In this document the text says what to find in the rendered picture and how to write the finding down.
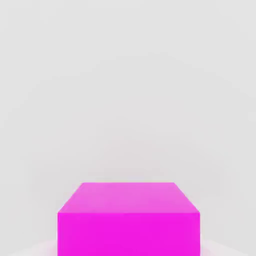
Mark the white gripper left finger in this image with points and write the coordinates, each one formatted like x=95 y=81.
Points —
x=44 y=251

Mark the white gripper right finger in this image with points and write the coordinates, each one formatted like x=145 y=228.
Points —
x=214 y=251

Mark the small magenta cube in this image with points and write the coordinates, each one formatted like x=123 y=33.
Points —
x=128 y=230

